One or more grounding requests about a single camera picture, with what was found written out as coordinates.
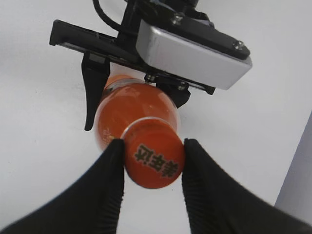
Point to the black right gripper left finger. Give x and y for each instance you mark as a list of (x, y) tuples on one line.
[(91, 205)]

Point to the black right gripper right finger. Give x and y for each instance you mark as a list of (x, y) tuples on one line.
[(218, 204)]

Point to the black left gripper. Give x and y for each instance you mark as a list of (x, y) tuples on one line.
[(100, 49)]

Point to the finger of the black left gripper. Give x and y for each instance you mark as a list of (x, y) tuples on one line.
[(178, 94)]

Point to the orange soda plastic bottle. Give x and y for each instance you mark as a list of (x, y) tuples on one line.
[(126, 99)]

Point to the orange bottle cap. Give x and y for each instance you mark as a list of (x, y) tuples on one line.
[(154, 153)]

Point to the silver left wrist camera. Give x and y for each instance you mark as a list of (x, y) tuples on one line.
[(163, 50)]

